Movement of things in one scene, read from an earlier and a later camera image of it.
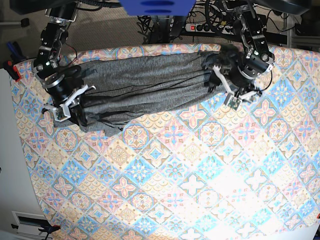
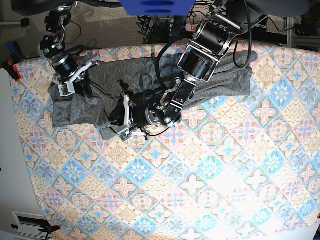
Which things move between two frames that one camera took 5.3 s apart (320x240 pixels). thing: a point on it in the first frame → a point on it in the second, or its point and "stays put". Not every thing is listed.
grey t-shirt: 126,88 stays put
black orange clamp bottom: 49,229 stays put
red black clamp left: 12,70 stays put
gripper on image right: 241,81 → 136,110
